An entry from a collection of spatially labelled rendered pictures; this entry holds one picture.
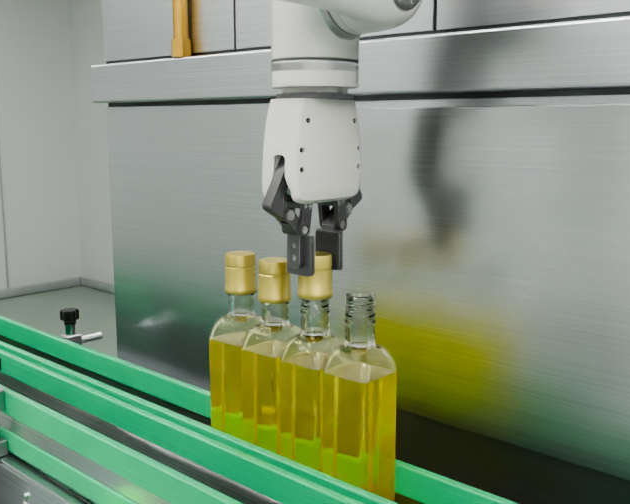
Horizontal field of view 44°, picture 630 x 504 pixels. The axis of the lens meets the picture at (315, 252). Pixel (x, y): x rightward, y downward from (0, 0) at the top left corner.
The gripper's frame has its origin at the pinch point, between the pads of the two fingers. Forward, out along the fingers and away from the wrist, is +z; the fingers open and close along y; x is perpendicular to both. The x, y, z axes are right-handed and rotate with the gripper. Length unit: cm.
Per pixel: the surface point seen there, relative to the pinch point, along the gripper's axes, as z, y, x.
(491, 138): -11.2, -12.0, 12.5
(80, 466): 26.0, 12.9, -24.5
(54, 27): -94, -303, -575
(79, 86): -45, -317, -562
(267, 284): 3.8, 1.6, -5.2
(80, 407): 23.9, 5.7, -36.1
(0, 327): 23, -4, -79
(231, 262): 2.2, 1.3, -11.1
